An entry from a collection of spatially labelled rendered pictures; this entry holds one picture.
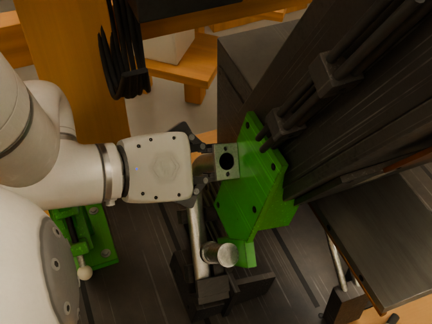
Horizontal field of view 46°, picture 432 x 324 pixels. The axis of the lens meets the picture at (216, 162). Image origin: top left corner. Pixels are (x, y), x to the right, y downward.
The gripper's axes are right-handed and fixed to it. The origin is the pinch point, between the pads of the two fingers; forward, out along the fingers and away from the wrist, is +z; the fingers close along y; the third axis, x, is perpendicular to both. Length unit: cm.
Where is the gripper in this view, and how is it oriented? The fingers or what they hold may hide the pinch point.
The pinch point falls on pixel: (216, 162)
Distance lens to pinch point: 79.0
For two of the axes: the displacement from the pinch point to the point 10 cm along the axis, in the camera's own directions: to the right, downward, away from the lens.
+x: -4.3, 0.1, 9.0
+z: 9.0, -0.9, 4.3
